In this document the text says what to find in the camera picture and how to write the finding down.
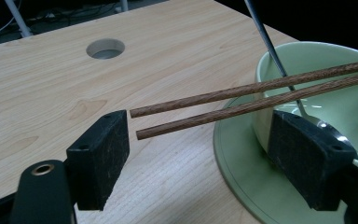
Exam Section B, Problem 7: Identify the brown wood-grain chopstick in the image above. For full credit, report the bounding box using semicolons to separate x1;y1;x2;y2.
135;69;358;141
129;58;358;119

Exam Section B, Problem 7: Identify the green ceramic plate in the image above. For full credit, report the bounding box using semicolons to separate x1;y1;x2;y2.
212;93;358;224

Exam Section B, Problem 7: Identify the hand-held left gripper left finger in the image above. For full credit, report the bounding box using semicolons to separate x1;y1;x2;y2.
65;108;131;212

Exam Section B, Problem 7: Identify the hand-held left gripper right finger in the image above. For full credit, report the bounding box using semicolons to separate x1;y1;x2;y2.
266;109;358;212

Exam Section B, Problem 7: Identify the metal spoon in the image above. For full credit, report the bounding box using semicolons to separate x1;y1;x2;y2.
243;0;356;147

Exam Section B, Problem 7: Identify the tangle of black floor cables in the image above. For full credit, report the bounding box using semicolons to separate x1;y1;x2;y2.
27;6;122;31

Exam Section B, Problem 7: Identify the white metal stand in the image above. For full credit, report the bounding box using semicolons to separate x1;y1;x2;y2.
3;0;131;39

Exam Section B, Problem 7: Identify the green ceramic bowl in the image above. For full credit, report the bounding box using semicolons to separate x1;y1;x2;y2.
254;40;358;163

